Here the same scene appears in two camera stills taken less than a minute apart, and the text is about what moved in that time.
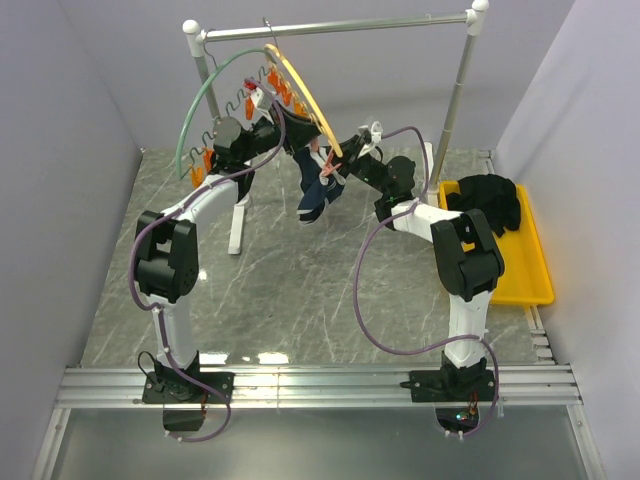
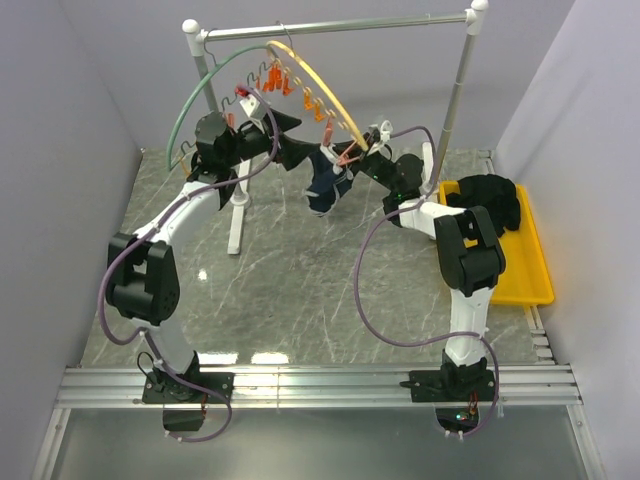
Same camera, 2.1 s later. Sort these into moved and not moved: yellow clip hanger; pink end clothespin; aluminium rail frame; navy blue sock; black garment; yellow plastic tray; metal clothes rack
Moved: navy blue sock; pink end clothespin; yellow clip hanger
Not moved: aluminium rail frame; yellow plastic tray; black garment; metal clothes rack
